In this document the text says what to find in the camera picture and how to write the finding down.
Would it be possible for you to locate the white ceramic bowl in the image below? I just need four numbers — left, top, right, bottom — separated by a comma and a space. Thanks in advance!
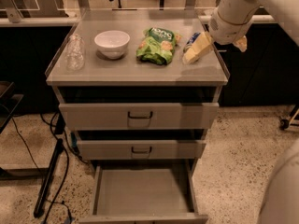
94, 30, 130, 60

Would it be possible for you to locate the grey drawer cabinet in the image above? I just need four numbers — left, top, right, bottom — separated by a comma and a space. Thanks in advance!
45, 8, 231, 175

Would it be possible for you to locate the black table leg bar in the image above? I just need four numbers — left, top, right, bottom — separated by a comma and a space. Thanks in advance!
34, 139, 64, 218

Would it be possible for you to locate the grey middle drawer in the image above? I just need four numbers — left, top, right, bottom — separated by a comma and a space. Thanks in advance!
77, 140, 206, 160

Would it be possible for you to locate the black side table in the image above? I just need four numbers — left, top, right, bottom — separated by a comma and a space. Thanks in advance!
0, 81, 23, 133

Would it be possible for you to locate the black floor cable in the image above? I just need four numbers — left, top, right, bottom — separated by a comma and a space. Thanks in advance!
0, 103, 90, 224

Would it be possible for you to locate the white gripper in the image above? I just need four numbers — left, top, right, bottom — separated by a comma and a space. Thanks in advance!
182, 7, 254, 64

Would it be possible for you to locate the clear plastic bottle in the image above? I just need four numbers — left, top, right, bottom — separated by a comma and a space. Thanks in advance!
66, 34, 85, 71

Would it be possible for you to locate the grey top drawer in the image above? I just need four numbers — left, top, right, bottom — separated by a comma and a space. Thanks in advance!
59, 103, 219, 131

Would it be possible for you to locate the grey drawer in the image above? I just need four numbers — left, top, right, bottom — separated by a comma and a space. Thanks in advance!
79, 160, 208, 224
59, 103, 219, 131
77, 140, 206, 160

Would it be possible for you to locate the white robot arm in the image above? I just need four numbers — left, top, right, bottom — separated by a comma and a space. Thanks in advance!
182, 0, 299, 224

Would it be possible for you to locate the blue pepsi can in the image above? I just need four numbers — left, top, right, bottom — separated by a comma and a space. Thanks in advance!
183, 32, 201, 53

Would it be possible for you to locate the green chip bag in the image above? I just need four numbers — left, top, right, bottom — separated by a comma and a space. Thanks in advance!
136, 27, 181, 65

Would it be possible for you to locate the black caster wheel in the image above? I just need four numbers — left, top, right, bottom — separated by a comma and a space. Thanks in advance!
279, 119, 290, 130

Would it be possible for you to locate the grey bottom drawer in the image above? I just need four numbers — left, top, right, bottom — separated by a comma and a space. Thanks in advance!
79, 160, 208, 224

